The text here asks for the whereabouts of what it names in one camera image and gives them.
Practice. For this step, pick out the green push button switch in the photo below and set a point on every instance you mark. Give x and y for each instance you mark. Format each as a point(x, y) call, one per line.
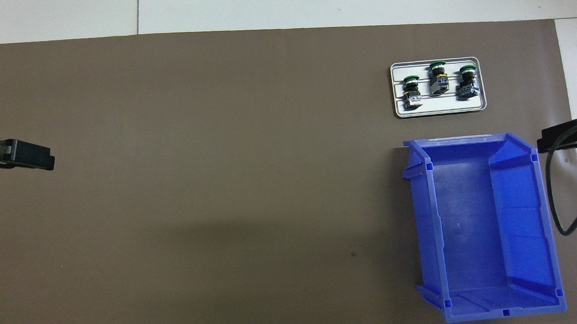
point(411, 94)
point(466, 86)
point(439, 80)

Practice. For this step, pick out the brown table mat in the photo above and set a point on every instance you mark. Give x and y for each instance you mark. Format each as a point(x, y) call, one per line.
point(220, 186)

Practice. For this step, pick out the blue plastic storage bin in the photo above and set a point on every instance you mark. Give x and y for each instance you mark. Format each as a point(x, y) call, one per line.
point(473, 231)

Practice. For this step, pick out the grey metal tray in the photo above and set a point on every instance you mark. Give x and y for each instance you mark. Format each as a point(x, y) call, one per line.
point(440, 106)

